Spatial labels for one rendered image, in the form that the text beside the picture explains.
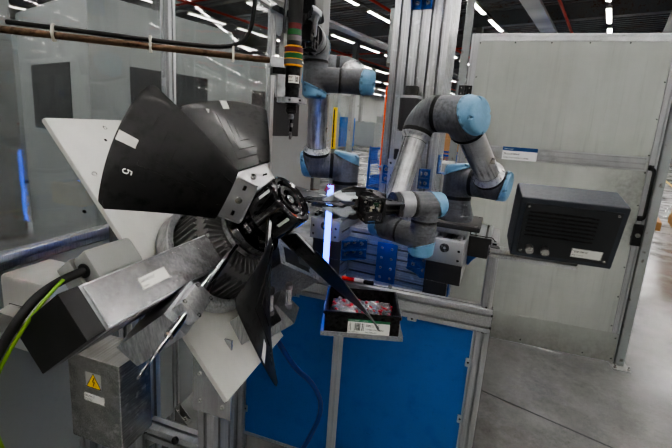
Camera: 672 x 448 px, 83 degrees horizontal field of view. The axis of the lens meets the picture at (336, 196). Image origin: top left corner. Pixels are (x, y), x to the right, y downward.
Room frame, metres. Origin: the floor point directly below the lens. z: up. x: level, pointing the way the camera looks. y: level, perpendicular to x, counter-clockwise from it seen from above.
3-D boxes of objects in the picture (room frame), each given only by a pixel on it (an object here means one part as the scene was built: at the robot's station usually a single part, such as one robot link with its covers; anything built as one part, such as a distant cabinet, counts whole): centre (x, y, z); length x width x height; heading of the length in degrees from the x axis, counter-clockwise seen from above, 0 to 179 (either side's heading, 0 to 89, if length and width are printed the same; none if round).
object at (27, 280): (0.91, 0.73, 0.92); 0.17 x 0.16 x 0.11; 73
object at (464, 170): (1.54, -0.50, 1.20); 0.13 x 0.12 x 0.14; 48
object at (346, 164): (1.74, -0.03, 1.20); 0.13 x 0.12 x 0.14; 91
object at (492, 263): (1.12, -0.49, 0.96); 0.03 x 0.03 x 0.20; 73
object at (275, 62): (0.92, 0.13, 1.48); 0.09 x 0.07 x 0.10; 108
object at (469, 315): (1.24, -0.08, 0.82); 0.90 x 0.04 x 0.08; 73
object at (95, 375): (0.80, 0.50, 0.73); 0.15 x 0.09 x 0.22; 73
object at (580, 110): (2.37, -1.31, 1.10); 1.21 x 0.06 x 2.20; 73
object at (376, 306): (1.06, -0.10, 0.84); 0.19 x 0.14 x 0.05; 87
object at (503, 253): (1.09, -0.59, 1.04); 0.24 x 0.03 x 0.03; 73
